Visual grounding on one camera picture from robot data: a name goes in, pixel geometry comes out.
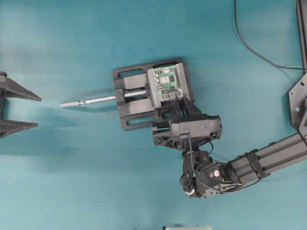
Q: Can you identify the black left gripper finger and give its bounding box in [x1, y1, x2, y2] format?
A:
[0, 71, 42, 101]
[0, 119, 38, 138]

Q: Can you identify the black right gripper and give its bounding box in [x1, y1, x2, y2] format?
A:
[153, 97, 222, 150]

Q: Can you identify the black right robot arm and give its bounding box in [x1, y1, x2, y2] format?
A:
[153, 96, 307, 198]

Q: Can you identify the green PCB board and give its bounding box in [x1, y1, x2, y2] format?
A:
[154, 65, 183, 102]

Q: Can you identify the black vise with steel screw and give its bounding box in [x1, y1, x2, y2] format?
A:
[60, 57, 195, 130]

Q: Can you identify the white object at bottom edge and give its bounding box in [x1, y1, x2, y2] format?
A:
[161, 226, 212, 230]

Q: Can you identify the black camera cable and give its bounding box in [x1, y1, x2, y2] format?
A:
[186, 130, 214, 199]

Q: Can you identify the black cable on table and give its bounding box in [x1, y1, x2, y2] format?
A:
[234, 0, 307, 71]

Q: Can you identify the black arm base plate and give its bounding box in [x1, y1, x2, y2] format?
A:
[289, 73, 307, 144]

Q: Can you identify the black frame rail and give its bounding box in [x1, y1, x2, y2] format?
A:
[296, 0, 307, 73]

